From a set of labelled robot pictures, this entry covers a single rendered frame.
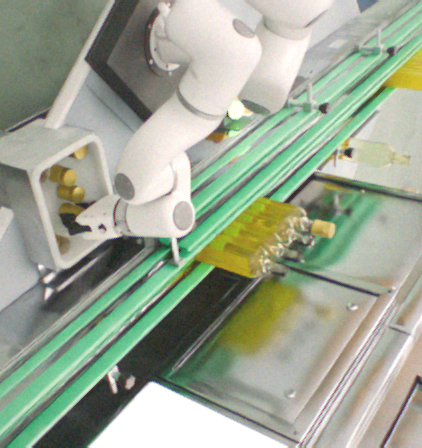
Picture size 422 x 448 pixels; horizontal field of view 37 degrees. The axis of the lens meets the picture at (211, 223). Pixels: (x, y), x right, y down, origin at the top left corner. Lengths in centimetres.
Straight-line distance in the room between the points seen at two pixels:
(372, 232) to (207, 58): 95
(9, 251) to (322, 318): 67
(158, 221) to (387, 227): 85
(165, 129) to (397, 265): 84
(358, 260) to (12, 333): 86
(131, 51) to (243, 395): 71
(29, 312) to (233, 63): 64
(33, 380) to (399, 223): 106
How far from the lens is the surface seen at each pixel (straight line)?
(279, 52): 108
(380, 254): 166
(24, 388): 115
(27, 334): 121
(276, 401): 125
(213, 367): 132
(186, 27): 91
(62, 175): 122
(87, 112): 133
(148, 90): 136
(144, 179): 98
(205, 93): 92
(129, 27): 130
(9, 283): 129
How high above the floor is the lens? 168
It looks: 31 degrees down
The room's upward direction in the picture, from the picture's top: 106 degrees clockwise
